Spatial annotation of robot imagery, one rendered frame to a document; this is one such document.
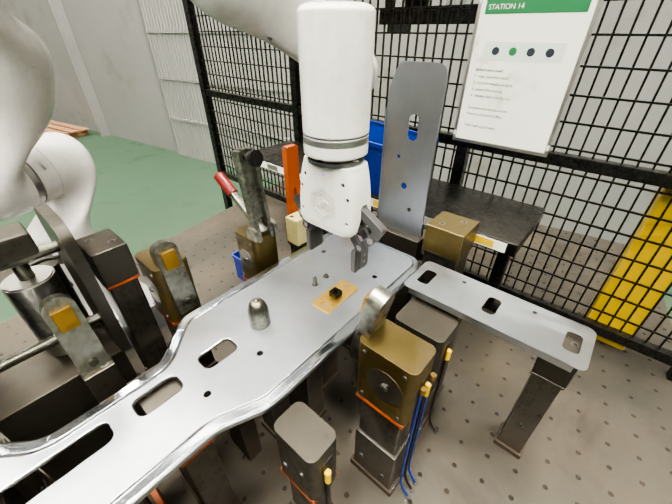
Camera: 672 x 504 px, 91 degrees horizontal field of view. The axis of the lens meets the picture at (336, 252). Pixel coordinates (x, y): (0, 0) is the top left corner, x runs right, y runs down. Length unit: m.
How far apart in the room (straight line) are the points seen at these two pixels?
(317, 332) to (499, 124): 0.66
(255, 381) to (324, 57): 0.40
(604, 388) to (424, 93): 0.77
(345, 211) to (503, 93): 0.58
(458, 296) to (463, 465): 0.33
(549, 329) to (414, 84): 0.47
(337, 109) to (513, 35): 0.58
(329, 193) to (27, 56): 0.47
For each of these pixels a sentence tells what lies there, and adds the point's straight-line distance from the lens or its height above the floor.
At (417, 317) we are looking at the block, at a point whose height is 0.98.
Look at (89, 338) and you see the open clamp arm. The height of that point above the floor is 1.04.
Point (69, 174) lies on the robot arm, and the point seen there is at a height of 1.14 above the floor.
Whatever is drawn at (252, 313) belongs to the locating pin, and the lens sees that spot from 0.52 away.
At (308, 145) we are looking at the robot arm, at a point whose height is 1.27.
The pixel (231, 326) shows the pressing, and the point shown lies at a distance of 0.55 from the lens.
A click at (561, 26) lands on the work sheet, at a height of 1.39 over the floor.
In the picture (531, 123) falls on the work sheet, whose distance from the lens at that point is 0.90.
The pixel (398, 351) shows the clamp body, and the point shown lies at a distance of 0.45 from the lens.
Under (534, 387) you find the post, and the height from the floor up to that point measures 0.90.
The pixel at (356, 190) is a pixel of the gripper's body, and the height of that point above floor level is 1.22.
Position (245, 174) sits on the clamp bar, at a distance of 0.61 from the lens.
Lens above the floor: 1.39
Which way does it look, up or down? 34 degrees down
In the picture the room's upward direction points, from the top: straight up
